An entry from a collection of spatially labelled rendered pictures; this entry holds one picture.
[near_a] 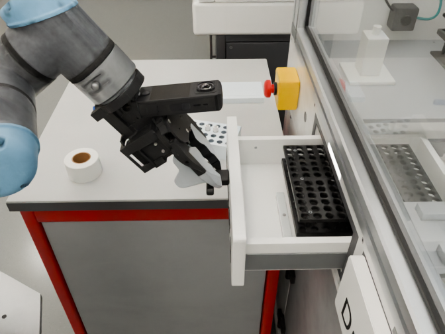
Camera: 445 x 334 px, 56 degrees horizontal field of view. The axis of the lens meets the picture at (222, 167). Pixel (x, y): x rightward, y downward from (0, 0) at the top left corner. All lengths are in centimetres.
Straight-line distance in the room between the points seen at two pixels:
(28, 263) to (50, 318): 28
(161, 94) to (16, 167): 22
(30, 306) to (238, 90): 72
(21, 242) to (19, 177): 150
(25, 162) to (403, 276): 38
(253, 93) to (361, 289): 72
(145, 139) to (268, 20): 89
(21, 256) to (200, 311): 91
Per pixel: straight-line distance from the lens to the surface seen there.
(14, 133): 43
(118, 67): 54
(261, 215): 70
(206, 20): 139
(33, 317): 73
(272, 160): 79
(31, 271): 181
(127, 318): 124
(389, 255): 48
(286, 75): 94
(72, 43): 53
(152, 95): 57
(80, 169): 89
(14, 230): 199
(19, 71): 54
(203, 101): 55
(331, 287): 77
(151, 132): 57
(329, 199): 65
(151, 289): 112
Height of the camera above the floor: 135
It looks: 40 degrees down
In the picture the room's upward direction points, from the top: straight up
